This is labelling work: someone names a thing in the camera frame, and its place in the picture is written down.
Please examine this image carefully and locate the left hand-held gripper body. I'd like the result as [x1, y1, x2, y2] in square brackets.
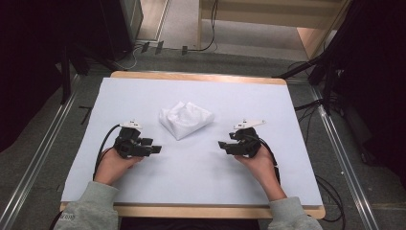
[113, 119, 147, 159]

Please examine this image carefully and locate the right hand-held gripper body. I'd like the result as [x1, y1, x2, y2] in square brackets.
[232, 118, 267, 159]

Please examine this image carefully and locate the white waffle cloth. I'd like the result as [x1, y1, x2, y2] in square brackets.
[158, 101, 215, 142]

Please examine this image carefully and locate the person's right hand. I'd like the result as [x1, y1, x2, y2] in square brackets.
[234, 145, 282, 186]

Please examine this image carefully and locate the person's left hand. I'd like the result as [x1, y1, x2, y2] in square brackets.
[94, 148, 145, 187]

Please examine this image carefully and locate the wooden table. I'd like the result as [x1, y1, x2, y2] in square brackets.
[59, 70, 327, 220]

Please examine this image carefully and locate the black metal stand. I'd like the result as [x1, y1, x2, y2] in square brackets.
[59, 46, 73, 105]

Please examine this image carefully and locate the black tripod stand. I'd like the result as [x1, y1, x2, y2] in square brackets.
[271, 44, 344, 117]

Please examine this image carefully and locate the dark cabinet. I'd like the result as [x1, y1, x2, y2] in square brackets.
[97, 0, 145, 63]

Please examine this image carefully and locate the black curtain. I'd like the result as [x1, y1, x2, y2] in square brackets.
[0, 0, 111, 153]
[328, 0, 406, 190]

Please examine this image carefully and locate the left hand-held gripper black cable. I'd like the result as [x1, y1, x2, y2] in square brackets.
[92, 124, 122, 182]

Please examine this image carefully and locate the hand-held gripper black cable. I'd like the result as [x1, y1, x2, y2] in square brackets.
[259, 137, 282, 186]
[92, 124, 122, 182]

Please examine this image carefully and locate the right hand-held gripper black cable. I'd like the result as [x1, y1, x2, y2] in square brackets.
[259, 137, 282, 186]

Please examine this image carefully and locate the black floor cable bundle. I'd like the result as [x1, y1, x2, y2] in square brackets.
[293, 98, 325, 145]

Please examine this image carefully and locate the white floor cable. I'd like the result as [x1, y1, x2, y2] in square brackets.
[115, 43, 144, 71]

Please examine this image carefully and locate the aluminium floor rail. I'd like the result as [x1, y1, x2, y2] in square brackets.
[0, 73, 80, 230]
[309, 85, 381, 230]

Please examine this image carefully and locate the black floor cable loop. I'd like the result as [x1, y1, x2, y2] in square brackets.
[315, 173, 347, 223]

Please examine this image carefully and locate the black hanging cable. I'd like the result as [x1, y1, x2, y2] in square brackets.
[186, 0, 220, 53]

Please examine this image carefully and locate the light wooden furniture frame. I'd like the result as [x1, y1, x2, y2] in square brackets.
[196, 0, 353, 60]

